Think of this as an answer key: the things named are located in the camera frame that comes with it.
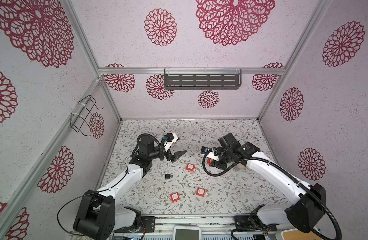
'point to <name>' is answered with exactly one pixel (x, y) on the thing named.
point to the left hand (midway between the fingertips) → (180, 146)
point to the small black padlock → (167, 176)
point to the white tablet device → (187, 232)
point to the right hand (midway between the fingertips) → (212, 156)
